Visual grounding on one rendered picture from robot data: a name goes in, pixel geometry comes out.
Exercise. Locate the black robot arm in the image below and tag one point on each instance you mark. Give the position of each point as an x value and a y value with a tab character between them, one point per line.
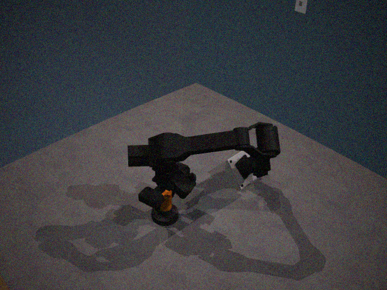
165	149

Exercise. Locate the orange knob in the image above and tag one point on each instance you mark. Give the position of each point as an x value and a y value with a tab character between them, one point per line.
167	204

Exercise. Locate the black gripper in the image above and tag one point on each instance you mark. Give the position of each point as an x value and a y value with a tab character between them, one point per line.
154	197

